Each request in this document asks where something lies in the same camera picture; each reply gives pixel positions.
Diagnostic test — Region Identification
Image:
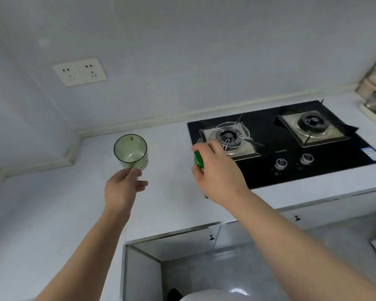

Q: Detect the gas burner with steel tray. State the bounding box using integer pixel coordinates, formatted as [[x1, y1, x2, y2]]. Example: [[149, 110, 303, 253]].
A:
[[276, 110, 359, 148]]

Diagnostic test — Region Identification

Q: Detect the person's left hand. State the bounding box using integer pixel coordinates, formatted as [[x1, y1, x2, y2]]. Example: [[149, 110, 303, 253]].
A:
[[105, 167, 149, 214]]

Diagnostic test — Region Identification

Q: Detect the green capped bottle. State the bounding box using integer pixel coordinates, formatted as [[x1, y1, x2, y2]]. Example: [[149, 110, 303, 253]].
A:
[[193, 151, 209, 199]]

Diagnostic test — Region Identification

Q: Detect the person's right forearm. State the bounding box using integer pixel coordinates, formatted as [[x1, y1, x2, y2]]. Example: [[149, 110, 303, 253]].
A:
[[219, 189, 376, 301]]

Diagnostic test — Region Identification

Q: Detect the white cabinet door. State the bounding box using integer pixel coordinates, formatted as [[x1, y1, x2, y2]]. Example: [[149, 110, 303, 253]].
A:
[[214, 189, 376, 248], [127, 225, 220, 261]]

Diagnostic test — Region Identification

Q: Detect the green transparent plastic cup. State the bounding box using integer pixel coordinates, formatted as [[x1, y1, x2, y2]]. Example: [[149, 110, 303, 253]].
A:
[[113, 135, 148, 170]]

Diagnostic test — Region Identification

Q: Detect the white wall socket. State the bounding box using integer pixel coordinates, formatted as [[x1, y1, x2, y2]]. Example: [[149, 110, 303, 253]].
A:
[[78, 58, 108, 83], [52, 61, 83, 87]]

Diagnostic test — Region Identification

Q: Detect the person's right hand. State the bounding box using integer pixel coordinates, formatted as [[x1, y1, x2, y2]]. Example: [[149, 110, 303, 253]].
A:
[[191, 141, 251, 207]]

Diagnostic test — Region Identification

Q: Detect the gas burner with wire ring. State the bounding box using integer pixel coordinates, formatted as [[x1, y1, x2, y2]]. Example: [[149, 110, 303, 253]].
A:
[[200, 121, 265, 161]]

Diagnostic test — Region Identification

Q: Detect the white round object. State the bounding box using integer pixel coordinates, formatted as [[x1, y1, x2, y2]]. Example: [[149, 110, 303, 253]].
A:
[[179, 288, 258, 301]]

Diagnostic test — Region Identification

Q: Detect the black glass gas stove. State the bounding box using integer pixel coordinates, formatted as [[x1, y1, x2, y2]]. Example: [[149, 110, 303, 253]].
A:
[[187, 100, 376, 190]]

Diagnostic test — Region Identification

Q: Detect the person's left forearm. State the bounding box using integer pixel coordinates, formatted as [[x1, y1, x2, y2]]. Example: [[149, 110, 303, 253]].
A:
[[34, 206, 136, 301]]

